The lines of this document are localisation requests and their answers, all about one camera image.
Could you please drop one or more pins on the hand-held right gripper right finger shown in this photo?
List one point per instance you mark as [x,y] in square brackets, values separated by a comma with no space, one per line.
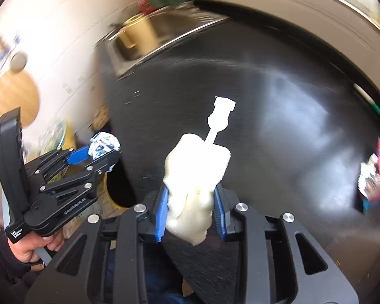
[220,218]

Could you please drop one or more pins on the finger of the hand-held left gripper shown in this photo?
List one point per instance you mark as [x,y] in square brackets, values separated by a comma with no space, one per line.
[77,156]
[82,180]

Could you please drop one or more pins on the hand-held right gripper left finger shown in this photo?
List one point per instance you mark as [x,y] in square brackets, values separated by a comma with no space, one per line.
[161,215]

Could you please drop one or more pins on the blue white paper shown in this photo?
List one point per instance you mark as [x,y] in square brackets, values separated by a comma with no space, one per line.
[103,144]

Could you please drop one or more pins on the yellow rimmed bin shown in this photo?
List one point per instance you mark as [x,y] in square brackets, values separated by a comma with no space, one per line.
[117,190]

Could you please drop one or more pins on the white foam piece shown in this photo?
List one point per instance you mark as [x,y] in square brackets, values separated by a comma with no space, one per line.
[190,180]

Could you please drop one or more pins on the white plastic nozzle piece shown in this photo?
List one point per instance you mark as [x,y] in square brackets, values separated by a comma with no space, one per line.
[220,114]

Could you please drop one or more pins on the person's left forearm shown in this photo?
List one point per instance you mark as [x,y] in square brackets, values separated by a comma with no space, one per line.
[0,259]

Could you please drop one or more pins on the person's left hand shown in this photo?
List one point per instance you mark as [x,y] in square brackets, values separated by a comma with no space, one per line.
[25,247]

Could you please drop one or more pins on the round wooden board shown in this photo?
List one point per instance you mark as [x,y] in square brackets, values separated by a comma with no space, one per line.
[15,98]

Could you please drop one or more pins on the yellow cup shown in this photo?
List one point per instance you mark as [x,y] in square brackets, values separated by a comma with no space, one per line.
[139,33]

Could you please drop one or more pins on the steel sink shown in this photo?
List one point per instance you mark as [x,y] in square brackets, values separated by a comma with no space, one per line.
[164,28]

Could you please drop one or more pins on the red patterned cloth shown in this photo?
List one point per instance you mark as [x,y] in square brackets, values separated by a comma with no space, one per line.
[144,6]

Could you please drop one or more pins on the green and white marker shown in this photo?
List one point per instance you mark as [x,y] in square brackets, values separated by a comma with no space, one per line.
[373,103]

